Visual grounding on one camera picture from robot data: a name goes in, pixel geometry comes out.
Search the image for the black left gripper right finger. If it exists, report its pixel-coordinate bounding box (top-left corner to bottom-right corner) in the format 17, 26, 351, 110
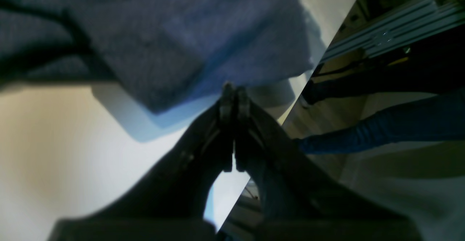
235, 88, 422, 241

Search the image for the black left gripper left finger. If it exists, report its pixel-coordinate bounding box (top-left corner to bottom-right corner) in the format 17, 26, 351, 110
49, 84, 237, 241

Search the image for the blue-grey T-shirt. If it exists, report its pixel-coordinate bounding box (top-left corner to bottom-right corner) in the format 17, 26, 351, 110
1, 0, 312, 113

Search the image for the person's leg in jeans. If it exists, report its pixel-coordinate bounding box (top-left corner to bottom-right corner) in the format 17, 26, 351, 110
294, 88, 465, 154

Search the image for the aluminium table frame post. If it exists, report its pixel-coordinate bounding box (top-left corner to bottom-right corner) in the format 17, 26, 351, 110
321, 0, 464, 63

